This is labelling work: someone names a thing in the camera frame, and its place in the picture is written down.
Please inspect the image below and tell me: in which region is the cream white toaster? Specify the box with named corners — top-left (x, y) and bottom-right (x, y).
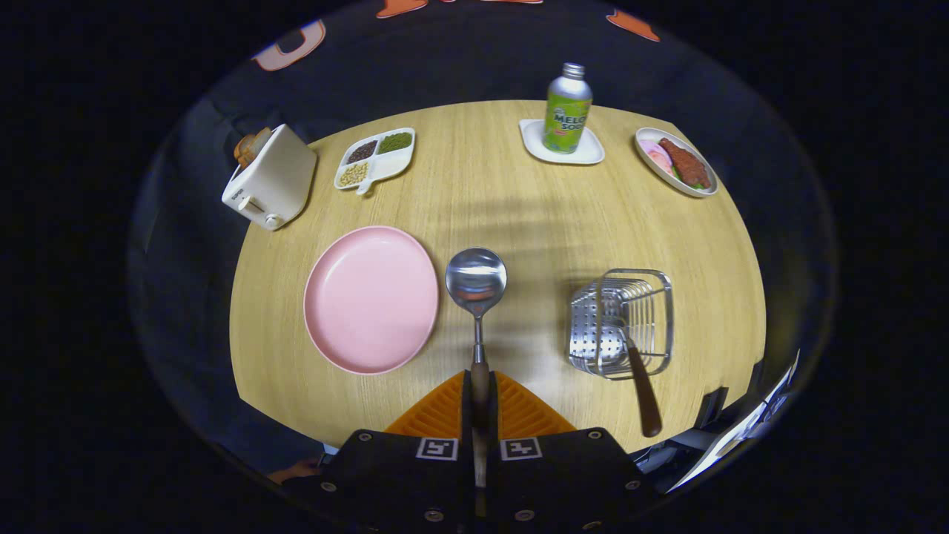
top-left (222, 124), bottom-right (318, 232)

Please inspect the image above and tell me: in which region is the pink ham slice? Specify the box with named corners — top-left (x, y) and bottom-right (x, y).
top-left (640, 139), bottom-right (674, 177)

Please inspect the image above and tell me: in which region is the white oval plate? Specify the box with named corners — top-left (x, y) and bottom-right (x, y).
top-left (635, 128), bottom-right (719, 199)

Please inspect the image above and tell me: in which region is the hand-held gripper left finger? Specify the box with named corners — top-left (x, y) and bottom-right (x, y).
top-left (311, 371), bottom-right (475, 531)

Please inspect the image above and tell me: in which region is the wooden handled metal spoon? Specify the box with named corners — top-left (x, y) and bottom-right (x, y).
top-left (445, 247), bottom-right (509, 416)

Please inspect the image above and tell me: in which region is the round pink plate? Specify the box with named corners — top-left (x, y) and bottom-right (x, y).
top-left (303, 225), bottom-right (440, 375)

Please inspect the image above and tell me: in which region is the wooden handled metal fork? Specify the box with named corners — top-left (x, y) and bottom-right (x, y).
top-left (608, 319), bottom-right (664, 438)

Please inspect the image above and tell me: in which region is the green soda bottle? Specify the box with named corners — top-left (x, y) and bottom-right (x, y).
top-left (543, 63), bottom-right (594, 155)

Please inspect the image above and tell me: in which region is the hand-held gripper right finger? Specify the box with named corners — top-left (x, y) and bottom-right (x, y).
top-left (486, 371), bottom-right (657, 531)

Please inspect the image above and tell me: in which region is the metal wire cutlery rack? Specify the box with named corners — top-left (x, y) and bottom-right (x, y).
top-left (568, 268), bottom-right (675, 380)

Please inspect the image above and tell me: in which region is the white square coaster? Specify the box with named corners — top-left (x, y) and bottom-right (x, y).
top-left (519, 119), bottom-right (606, 165)

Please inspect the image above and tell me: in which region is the reddish brown meat slice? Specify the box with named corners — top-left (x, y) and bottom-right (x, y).
top-left (658, 138), bottom-right (712, 188)

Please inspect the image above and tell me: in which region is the white divided dish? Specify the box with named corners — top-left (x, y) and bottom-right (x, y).
top-left (334, 128), bottom-right (416, 196)

